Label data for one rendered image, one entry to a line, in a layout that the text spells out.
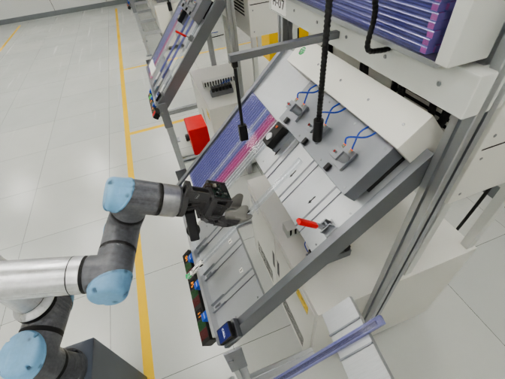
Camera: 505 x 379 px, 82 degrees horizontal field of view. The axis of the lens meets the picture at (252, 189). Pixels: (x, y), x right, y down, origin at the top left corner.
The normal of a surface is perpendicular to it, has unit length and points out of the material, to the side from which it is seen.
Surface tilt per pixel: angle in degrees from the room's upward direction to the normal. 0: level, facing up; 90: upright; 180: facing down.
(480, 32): 90
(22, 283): 48
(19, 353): 7
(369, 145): 43
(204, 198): 91
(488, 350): 0
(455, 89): 90
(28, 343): 7
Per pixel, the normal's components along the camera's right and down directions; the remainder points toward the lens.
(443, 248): -0.08, -0.70
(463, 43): 0.34, 0.65
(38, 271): 0.14, -0.53
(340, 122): -0.70, -0.31
